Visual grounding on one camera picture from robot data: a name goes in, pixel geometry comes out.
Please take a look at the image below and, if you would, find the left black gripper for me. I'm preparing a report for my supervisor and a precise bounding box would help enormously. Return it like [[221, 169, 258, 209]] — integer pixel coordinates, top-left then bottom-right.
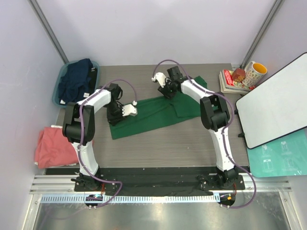
[[105, 102, 127, 126]]

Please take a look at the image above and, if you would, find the green t shirt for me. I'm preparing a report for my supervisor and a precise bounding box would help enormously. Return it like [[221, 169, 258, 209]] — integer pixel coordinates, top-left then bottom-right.
[[109, 76, 208, 140]]

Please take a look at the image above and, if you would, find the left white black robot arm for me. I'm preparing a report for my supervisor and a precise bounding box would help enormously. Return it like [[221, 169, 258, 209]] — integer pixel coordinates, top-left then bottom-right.
[[62, 83, 125, 191]]

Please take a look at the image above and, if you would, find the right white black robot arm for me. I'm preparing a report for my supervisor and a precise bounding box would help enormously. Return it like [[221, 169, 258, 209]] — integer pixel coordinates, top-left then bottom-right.
[[152, 66, 238, 189]]

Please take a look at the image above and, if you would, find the stack of books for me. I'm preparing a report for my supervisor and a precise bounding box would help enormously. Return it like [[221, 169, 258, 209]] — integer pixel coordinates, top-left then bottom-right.
[[219, 69, 256, 95]]

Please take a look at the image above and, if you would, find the navy blue t shirt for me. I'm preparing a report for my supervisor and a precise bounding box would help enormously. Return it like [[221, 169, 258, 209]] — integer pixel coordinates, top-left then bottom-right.
[[58, 58, 99, 105]]

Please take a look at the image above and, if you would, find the red small box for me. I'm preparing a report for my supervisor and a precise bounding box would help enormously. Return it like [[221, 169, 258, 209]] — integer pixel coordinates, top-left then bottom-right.
[[232, 68, 246, 82]]

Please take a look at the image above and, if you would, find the pink folded t shirt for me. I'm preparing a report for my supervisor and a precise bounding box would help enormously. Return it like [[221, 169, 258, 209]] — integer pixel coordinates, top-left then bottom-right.
[[34, 125, 78, 169]]

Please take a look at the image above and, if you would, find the black board clamp knob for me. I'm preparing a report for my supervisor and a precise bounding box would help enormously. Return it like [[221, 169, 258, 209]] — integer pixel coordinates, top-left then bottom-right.
[[238, 132, 245, 138]]

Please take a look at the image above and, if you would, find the white mug yellow inside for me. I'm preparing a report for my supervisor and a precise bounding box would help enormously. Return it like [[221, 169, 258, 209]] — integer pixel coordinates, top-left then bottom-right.
[[242, 61, 267, 87]]

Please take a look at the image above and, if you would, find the white board black rim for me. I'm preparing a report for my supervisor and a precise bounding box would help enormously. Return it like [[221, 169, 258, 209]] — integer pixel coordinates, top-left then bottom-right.
[[236, 53, 307, 149]]

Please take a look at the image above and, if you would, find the teal folding board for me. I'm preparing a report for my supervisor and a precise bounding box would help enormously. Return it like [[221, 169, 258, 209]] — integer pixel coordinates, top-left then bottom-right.
[[247, 129, 307, 178]]

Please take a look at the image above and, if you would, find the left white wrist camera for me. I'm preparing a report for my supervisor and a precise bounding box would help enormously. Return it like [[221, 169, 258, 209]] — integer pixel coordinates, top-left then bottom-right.
[[122, 101, 138, 117]]

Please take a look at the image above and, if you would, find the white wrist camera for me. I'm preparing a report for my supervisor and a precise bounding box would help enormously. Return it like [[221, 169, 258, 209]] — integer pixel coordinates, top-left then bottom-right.
[[151, 72, 167, 88], [122, 101, 138, 117]]

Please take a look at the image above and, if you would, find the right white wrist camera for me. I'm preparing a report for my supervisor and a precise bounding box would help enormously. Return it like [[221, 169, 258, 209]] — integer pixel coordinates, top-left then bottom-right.
[[151, 72, 167, 88]]

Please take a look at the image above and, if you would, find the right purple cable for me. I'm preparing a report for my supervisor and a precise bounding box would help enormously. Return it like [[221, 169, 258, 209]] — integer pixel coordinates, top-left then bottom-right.
[[151, 59, 258, 209]]

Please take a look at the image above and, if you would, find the purple cable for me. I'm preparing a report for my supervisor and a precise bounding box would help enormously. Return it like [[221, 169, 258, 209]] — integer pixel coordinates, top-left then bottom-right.
[[151, 59, 258, 209], [71, 79, 139, 208]]

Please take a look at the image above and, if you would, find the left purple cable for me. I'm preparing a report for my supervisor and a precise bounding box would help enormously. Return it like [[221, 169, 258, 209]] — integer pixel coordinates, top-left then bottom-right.
[[71, 79, 139, 208]]

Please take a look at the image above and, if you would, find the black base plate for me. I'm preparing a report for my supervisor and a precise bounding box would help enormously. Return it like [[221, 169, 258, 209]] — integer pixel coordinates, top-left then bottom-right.
[[45, 167, 246, 196]]

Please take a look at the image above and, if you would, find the aluminium rail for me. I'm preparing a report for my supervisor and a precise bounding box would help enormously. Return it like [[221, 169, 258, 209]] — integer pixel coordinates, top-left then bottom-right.
[[30, 173, 292, 194]]

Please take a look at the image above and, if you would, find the slotted cable duct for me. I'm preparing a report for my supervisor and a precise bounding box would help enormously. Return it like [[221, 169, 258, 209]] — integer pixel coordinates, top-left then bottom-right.
[[40, 193, 220, 204]]

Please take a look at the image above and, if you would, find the right aluminium frame post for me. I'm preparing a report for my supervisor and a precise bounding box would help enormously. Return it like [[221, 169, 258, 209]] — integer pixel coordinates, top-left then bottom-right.
[[239, 0, 284, 68]]

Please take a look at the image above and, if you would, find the aluminium frame post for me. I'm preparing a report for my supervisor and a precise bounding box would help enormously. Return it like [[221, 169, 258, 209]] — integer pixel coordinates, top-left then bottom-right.
[[28, 0, 69, 64], [239, 0, 284, 68]]

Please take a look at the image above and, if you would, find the left aluminium frame post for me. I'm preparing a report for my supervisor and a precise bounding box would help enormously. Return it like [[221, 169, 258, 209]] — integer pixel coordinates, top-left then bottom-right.
[[28, 0, 69, 64]]

